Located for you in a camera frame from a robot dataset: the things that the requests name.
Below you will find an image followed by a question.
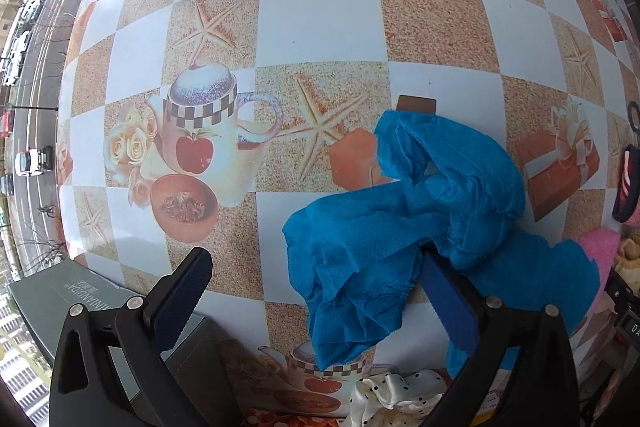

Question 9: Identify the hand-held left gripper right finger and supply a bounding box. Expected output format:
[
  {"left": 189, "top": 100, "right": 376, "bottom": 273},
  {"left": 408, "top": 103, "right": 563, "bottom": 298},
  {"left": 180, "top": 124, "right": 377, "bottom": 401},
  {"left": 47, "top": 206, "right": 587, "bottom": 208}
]
[{"left": 421, "top": 252, "right": 581, "bottom": 427}]

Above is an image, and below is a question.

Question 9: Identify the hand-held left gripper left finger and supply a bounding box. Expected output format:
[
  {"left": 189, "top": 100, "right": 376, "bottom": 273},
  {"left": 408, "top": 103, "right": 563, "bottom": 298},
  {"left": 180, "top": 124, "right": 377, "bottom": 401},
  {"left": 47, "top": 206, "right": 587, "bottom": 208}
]
[{"left": 48, "top": 247, "right": 241, "bottom": 427}]

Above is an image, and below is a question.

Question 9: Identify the grey box with white inside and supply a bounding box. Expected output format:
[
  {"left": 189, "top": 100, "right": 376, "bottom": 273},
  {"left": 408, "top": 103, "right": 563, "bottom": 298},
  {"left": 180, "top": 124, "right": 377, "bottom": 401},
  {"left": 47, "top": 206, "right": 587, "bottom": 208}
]
[{"left": 7, "top": 257, "right": 241, "bottom": 427}]

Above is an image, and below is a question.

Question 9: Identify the blue shoe cover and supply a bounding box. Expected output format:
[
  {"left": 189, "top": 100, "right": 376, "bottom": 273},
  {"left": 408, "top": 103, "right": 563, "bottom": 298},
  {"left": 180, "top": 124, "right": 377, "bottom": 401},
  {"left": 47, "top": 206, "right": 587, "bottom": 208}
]
[{"left": 281, "top": 109, "right": 601, "bottom": 378}]

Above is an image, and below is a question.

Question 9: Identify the cream polka dot scrunchie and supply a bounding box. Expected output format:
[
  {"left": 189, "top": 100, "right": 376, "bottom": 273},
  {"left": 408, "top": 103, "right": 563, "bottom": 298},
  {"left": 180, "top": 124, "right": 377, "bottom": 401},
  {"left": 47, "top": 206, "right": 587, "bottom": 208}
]
[{"left": 347, "top": 369, "right": 448, "bottom": 427}]

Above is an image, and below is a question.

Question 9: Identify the striped knitted cuff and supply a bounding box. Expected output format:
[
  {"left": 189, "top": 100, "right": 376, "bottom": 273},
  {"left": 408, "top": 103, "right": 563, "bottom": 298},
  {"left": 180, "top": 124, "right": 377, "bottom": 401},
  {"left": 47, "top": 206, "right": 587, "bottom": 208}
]
[{"left": 612, "top": 144, "right": 640, "bottom": 224}]

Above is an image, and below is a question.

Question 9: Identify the small pink sponge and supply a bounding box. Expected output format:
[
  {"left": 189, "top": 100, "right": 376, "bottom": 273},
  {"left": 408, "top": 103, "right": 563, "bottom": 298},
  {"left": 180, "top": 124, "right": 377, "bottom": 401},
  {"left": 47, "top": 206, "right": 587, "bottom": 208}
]
[{"left": 579, "top": 229, "right": 623, "bottom": 288}]

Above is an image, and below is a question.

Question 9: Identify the checkered printed tablecloth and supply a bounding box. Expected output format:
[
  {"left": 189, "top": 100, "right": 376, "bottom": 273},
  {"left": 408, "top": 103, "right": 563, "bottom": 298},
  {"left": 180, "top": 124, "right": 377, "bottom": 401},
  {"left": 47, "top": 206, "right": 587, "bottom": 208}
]
[{"left": 55, "top": 0, "right": 640, "bottom": 427}]

